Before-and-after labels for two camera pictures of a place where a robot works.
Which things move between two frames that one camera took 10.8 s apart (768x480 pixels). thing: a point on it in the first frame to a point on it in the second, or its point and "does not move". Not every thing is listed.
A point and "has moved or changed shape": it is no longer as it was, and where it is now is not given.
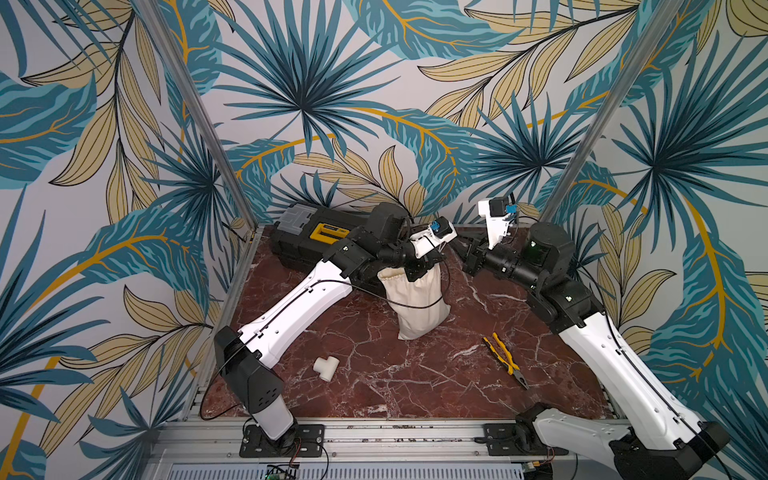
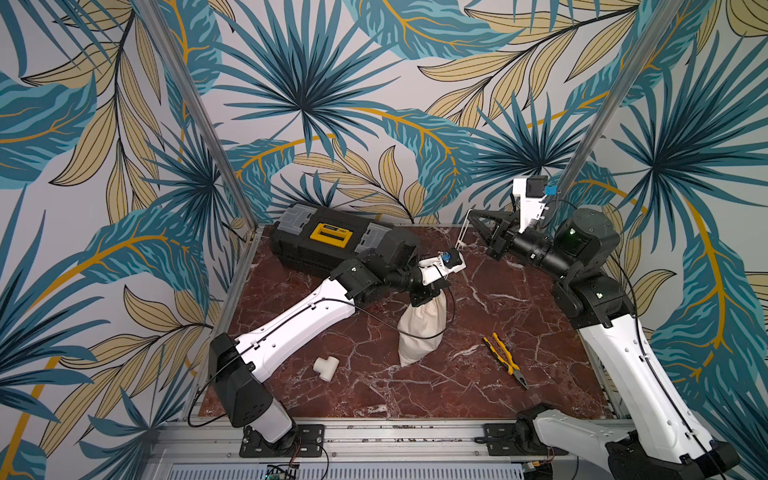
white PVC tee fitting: [326, 367] does not move
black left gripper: [420, 264] to [428, 292]
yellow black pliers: [512, 367] does not move
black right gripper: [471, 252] to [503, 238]
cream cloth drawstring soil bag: [418, 305] has moved or changed shape
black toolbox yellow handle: [302, 232] does not move
